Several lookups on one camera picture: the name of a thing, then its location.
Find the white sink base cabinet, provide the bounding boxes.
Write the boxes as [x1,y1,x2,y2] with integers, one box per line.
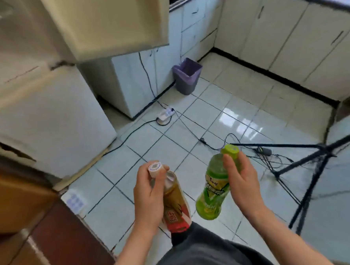
[213,0,350,108]

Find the green tea bottle lime cap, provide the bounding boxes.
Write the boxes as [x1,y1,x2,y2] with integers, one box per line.
[192,143,246,222]

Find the person's left hand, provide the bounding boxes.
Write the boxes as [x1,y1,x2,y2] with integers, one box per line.
[131,160,174,236]

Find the thin black cable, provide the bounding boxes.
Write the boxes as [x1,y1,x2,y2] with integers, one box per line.
[173,103,296,173]

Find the white drawer cabinet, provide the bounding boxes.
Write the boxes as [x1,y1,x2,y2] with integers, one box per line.
[168,0,229,64]

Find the trash bin purple liner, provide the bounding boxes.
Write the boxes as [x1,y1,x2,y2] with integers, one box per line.
[171,57,205,97]

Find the person's right hand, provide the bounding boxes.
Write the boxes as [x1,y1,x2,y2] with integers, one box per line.
[222,150,269,220]

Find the person's right forearm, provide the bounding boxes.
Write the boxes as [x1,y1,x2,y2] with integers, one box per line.
[248,204,335,265]

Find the white refrigerator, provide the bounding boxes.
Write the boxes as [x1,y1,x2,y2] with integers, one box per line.
[0,0,182,195]

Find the thick black power cable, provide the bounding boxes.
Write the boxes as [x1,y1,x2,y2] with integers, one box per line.
[100,116,177,157]

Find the person's left forearm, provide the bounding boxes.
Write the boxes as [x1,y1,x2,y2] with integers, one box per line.
[102,223,169,265]

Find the black tripod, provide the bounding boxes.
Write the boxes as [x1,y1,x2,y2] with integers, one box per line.
[230,127,350,240]

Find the orange energy drink bottle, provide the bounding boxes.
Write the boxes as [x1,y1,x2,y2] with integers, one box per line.
[148,159,193,235]

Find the black appliance cable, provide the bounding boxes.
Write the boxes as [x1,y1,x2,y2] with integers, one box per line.
[138,51,158,103]

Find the deep clear door bin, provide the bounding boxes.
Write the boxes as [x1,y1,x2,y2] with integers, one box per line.
[40,0,174,65]

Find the orange wooden door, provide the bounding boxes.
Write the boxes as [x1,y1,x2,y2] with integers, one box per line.
[0,158,116,265]

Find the low white cabinet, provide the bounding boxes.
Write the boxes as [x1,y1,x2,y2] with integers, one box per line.
[78,45,186,123]

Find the person's black trousers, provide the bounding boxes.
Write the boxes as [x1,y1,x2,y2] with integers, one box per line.
[170,223,194,246]

